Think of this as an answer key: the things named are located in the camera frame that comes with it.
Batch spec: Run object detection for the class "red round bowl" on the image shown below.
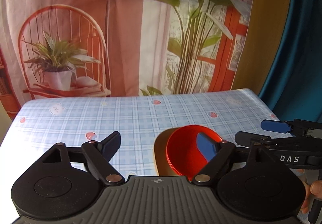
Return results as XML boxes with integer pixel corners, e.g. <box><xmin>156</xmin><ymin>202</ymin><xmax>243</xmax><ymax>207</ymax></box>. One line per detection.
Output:
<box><xmin>165</xmin><ymin>125</ymin><xmax>223</xmax><ymax>180</ymax></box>

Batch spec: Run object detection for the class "green square plate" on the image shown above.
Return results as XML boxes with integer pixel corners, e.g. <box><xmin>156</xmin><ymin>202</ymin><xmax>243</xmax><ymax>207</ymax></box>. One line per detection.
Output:
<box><xmin>153</xmin><ymin>127</ymin><xmax>179</xmax><ymax>176</ymax></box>

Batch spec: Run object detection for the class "person's right hand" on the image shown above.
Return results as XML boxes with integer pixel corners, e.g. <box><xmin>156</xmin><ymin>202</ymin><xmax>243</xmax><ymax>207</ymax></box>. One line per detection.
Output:
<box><xmin>301</xmin><ymin>180</ymin><xmax>322</xmax><ymax>214</ymax></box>

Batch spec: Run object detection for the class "blue plaid tablecloth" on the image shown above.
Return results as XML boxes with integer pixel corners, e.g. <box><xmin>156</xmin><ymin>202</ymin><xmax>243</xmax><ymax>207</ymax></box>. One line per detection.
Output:
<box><xmin>1</xmin><ymin>89</ymin><xmax>278</xmax><ymax>223</ymax></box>

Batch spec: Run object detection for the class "teal blue curtain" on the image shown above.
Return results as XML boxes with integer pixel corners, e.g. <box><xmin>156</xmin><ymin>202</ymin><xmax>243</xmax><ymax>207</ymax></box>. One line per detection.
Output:
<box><xmin>259</xmin><ymin>0</ymin><xmax>321</xmax><ymax>122</ymax></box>

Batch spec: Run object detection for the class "printed room backdrop cloth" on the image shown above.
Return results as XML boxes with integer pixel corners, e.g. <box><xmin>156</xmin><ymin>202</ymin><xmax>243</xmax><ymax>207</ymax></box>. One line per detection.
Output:
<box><xmin>1</xmin><ymin>0</ymin><xmax>253</xmax><ymax>118</ymax></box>

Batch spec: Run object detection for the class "yellow wooden panel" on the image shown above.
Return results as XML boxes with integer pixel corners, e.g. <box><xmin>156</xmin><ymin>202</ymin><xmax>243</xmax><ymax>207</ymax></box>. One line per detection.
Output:
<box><xmin>231</xmin><ymin>0</ymin><xmax>290</xmax><ymax>94</ymax></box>

